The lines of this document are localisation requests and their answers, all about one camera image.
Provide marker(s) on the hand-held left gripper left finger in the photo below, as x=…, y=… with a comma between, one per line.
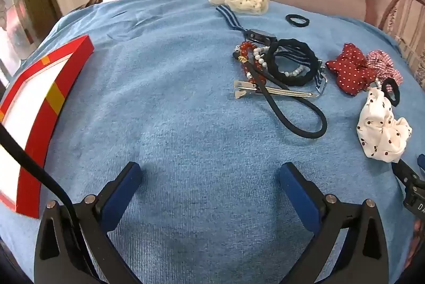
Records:
x=122, y=195

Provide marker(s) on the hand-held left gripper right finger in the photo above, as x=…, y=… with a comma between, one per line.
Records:
x=298, y=194

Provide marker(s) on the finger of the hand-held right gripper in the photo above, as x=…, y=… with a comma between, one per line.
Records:
x=421, y=162
x=405, y=174

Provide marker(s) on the white polka dot scrunchie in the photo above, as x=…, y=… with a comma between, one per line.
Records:
x=378, y=128

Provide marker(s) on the black headband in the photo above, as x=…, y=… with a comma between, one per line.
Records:
x=275, y=108

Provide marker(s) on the red tray box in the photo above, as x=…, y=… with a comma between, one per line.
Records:
x=40, y=144

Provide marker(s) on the silver hair clip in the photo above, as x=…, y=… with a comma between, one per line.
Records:
x=289, y=92

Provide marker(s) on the pink plaid scrunchie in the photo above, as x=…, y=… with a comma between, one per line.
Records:
x=381, y=61

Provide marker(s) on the red polka dot scrunchie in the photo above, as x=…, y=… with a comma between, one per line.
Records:
x=348, y=71

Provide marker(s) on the blue towel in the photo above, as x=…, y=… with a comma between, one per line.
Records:
x=186, y=104

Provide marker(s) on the stained glass door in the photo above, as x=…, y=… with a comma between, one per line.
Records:
x=20, y=21

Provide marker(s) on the cream scrunchie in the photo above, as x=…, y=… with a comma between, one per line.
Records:
x=239, y=1

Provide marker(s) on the wooden frame striped chair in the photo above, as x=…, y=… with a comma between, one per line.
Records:
x=408, y=21

